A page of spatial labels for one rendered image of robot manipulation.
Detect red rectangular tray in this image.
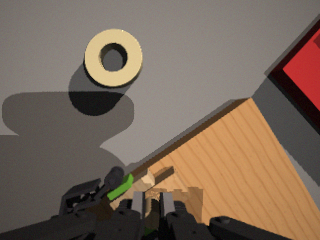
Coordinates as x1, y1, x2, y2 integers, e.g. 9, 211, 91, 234
269, 19, 320, 129

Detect light brown wooden board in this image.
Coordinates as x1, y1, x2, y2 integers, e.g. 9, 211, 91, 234
84, 97, 320, 240

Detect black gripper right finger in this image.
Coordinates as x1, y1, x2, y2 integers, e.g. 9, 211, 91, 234
158, 192, 293, 240

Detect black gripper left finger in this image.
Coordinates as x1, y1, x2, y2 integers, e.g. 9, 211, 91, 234
0, 191, 146, 240

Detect cream ring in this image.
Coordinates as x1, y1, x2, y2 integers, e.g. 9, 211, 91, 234
85, 29, 143, 89

